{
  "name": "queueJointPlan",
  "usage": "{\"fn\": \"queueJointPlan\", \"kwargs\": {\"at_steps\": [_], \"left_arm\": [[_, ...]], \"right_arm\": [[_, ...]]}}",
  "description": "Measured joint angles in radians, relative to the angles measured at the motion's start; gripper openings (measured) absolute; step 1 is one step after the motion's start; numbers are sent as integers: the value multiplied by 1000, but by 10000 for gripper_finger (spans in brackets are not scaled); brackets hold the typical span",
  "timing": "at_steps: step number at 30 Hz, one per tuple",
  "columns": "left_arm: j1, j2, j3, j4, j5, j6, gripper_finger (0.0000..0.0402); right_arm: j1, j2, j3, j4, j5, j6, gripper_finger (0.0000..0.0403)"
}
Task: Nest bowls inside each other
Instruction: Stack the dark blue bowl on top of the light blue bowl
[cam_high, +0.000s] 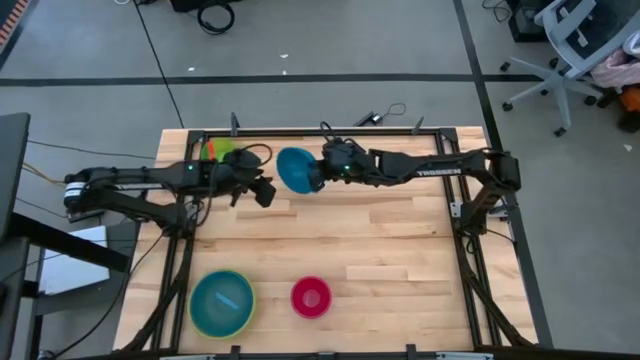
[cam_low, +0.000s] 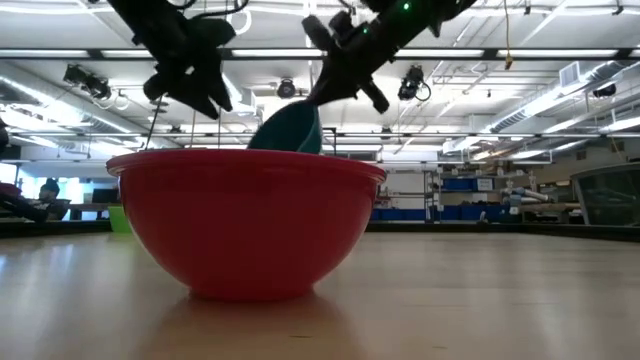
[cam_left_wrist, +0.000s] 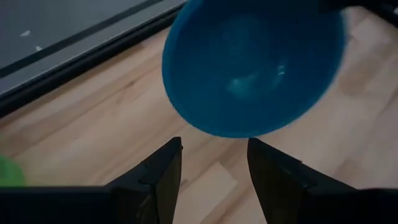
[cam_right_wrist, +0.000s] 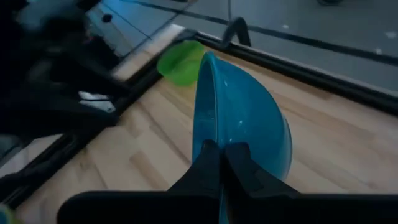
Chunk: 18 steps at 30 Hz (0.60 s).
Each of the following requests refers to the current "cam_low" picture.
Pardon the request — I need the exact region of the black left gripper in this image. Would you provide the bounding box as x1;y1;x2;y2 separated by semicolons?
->
131;16;237;122

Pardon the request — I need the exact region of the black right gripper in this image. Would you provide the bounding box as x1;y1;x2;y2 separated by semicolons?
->
301;8;417;115

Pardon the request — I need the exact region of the teal plastic bowl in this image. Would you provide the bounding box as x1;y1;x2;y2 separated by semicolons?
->
246;99;324;155

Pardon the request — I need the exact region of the large red plastic bowl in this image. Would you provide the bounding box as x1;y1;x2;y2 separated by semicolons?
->
105;147;388;302

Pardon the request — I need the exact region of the metal storage shelf unit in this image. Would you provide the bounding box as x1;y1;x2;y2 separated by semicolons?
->
422;168;539;224

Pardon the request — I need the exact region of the dark computer monitor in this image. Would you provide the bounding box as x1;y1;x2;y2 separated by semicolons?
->
90;187;121;205

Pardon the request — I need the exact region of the blue storage bin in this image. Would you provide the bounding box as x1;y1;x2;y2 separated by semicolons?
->
438;203;510;223
441;177;495;193
369;207;427;223

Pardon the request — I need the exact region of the green plastic bowl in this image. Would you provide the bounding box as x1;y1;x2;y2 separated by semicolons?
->
107;203;133;234

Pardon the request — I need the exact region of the person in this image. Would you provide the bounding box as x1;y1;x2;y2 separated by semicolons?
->
0;178;72;224

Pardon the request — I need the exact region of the white ceiling air vent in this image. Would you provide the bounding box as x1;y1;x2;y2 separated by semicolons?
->
558;60;582;89

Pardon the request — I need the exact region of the glass display case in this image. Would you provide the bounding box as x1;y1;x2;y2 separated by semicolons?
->
570;162;640;228

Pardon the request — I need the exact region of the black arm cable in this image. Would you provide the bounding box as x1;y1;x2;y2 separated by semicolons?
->
169;0;251;22

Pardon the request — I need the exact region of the yellow hanging cable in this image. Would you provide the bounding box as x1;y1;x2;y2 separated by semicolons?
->
501;0;515;72

